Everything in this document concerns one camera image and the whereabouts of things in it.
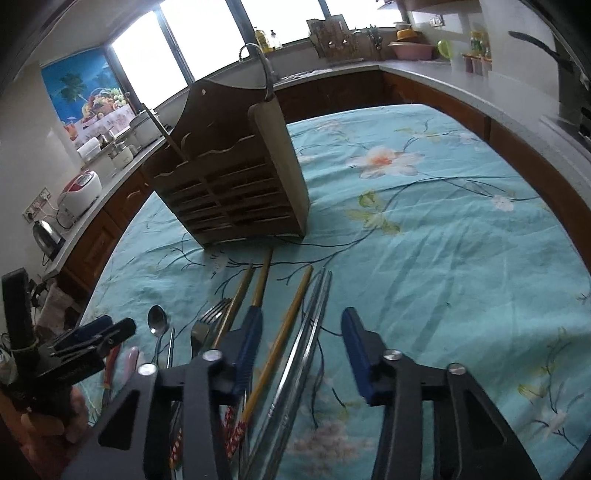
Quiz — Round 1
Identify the red handled tool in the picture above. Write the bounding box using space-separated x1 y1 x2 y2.
102 344 122 407

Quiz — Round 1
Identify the steel electric kettle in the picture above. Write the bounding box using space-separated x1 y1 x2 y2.
32 219 65 259

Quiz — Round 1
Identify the silver metal chopstick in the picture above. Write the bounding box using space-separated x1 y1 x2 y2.
242 269 326 480
263 270 334 480

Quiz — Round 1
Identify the yellow green drink bottle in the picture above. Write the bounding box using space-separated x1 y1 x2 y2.
468 30 492 58

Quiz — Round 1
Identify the blue fruit wall poster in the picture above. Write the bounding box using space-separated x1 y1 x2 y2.
41 48 134 151

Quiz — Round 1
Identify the knife block with knives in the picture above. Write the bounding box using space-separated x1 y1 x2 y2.
365 25 384 61

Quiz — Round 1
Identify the white box appliance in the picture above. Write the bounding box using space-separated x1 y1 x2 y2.
76 136 105 162

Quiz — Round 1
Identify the dark thin chopstick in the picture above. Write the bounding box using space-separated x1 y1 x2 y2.
141 104 188 164

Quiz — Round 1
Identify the brown wooden utensil holder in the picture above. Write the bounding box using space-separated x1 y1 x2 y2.
141 76 309 250

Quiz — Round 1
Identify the grey kitchen countertop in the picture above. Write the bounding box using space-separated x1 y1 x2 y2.
39 60 591 278

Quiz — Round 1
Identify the small white cooking pot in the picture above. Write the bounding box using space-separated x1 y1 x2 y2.
108 141 134 169

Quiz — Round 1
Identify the wall power socket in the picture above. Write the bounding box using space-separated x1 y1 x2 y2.
23 187 51 220

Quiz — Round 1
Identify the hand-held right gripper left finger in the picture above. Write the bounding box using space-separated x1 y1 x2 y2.
60 305 265 480

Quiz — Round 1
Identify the silver metal spoon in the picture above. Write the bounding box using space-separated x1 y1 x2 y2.
147 305 171 367

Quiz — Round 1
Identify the pink plastic basin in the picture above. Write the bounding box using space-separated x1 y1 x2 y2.
388 41 435 61

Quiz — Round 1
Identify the kitchen window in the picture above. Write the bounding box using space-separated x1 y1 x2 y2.
108 0 407 116

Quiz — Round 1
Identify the silver metal fork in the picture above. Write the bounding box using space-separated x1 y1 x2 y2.
190 298 232 358

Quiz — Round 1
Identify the person's left hand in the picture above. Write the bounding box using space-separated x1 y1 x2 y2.
0 385 90 480

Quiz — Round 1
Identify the large white cooking pot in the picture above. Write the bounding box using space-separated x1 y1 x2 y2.
129 113 160 148

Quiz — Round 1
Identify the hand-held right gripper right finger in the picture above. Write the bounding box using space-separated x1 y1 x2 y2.
341 307 543 480

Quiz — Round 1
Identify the pink handled utensil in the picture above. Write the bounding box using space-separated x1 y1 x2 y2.
121 347 140 384

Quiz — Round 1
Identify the curved metal sink faucet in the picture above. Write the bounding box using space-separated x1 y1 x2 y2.
238 43 278 102

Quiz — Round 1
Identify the wooden chopstick red patterned end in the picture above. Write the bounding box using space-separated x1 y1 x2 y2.
167 263 256 469
233 265 315 462

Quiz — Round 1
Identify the wooden countertop utensil rack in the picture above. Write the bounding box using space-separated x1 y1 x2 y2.
307 16 365 63

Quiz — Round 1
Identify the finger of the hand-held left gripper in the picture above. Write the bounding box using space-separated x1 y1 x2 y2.
51 315 114 354
52 318 137 360

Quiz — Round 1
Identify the white and red rice cooker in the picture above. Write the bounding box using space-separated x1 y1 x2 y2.
56 170 103 217

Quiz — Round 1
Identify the teal floral tablecloth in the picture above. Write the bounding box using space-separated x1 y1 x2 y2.
81 104 591 480

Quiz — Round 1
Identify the black frying pan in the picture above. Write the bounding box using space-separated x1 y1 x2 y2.
508 0 591 130

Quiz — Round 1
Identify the pair of wooden chopsticks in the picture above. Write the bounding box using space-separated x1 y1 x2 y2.
223 248 274 457

